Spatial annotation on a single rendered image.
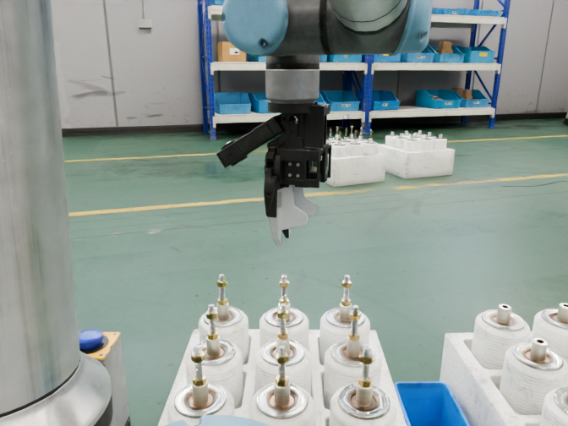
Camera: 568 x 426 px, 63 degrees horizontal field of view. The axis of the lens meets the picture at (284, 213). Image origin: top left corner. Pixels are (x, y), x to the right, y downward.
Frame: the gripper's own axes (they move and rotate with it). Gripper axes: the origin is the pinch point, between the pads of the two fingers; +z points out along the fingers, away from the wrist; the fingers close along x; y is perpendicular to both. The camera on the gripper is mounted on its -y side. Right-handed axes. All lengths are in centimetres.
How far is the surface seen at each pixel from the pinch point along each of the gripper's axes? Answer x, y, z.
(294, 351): 1.0, 2.4, 21.3
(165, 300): 51, -57, 46
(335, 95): 517, -110, 6
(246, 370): 2.6, -7.4, 28.5
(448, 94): 585, 22, 4
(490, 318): 23.6, 34.7, 21.2
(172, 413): -18.4, -9.4, 21.8
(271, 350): -0.1, -1.3, 21.3
